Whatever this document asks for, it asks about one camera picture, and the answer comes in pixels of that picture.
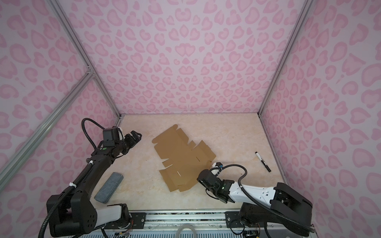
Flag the brown cardboard paper box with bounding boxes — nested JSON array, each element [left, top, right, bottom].
[[152, 125, 216, 192]]

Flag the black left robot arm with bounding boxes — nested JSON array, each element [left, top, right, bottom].
[[38, 127, 142, 238]]

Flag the grey whiteboard eraser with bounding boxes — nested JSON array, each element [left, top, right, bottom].
[[94, 172, 124, 204]]

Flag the black marker pen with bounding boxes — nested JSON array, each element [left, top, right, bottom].
[[255, 152, 271, 173]]

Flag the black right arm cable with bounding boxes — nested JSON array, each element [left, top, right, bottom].
[[209, 163, 316, 233]]

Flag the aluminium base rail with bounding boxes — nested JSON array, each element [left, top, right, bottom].
[[56, 209, 316, 238]]

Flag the diagonal aluminium frame bar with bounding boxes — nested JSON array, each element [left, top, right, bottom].
[[1, 70, 94, 191]]

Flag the aluminium frame post left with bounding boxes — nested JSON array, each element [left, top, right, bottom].
[[46, 0, 122, 119]]

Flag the aluminium frame post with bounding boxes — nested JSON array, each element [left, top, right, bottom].
[[258, 0, 316, 118], [46, 0, 122, 119]]

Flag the aluminium frame post right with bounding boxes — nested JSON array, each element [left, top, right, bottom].
[[258, 0, 316, 118]]

